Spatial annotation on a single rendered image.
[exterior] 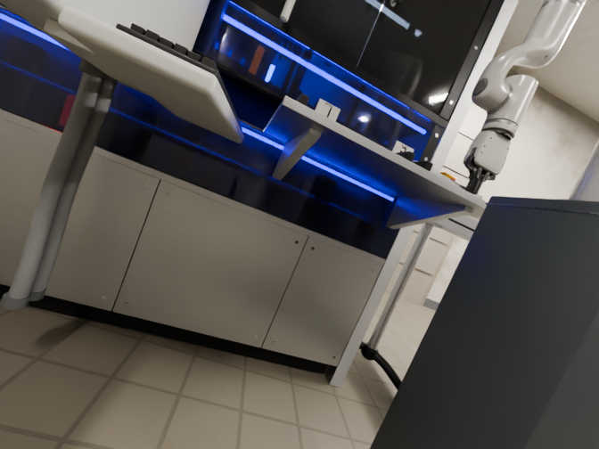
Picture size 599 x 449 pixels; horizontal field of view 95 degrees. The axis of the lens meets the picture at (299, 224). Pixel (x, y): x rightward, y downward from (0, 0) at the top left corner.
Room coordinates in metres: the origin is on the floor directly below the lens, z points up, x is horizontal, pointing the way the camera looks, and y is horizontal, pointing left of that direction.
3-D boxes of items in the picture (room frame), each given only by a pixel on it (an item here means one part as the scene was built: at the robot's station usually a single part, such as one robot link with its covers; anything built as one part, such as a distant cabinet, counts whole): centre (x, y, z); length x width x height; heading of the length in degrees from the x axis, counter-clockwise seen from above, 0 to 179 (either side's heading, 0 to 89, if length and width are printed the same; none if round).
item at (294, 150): (0.83, 0.10, 0.79); 0.34 x 0.03 x 0.13; 16
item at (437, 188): (0.91, -0.14, 0.87); 0.70 x 0.48 x 0.02; 106
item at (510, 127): (0.82, -0.42, 1.09); 0.09 x 0.08 x 0.03; 106
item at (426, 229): (1.38, -0.59, 0.46); 0.09 x 0.09 x 0.77; 16
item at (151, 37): (0.58, 0.29, 0.82); 0.40 x 0.14 x 0.02; 9
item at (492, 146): (0.81, -0.42, 1.03); 0.10 x 0.07 x 0.11; 106
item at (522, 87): (0.82, -0.41, 1.17); 0.09 x 0.08 x 0.13; 103
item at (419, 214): (0.97, -0.38, 0.79); 0.34 x 0.03 x 0.13; 16
